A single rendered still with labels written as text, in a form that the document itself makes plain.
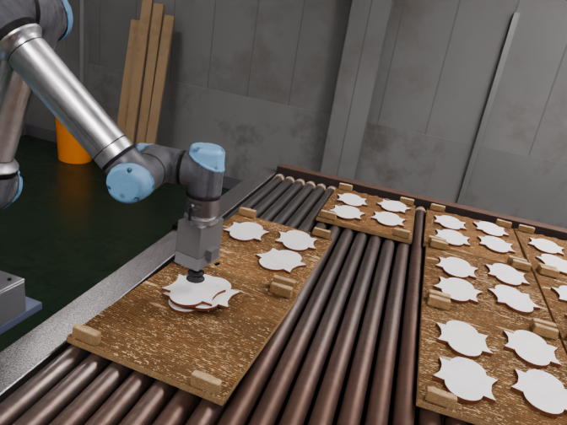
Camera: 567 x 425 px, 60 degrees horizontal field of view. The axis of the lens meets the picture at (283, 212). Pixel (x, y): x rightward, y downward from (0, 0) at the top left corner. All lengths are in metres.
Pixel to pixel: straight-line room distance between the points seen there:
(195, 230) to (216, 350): 0.25
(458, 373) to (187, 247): 0.64
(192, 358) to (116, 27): 4.43
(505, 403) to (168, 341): 0.69
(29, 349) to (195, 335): 0.32
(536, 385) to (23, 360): 1.04
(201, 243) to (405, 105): 3.30
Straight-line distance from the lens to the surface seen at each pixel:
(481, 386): 1.14
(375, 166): 4.30
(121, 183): 0.92
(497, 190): 4.30
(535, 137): 4.25
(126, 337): 1.07
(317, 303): 1.29
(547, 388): 1.23
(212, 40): 4.67
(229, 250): 1.44
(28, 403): 1.00
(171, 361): 1.01
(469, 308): 1.44
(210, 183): 1.03
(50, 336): 1.13
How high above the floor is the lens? 1.58
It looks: 21 degrees down
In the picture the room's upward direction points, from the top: 9 degrees clockwise
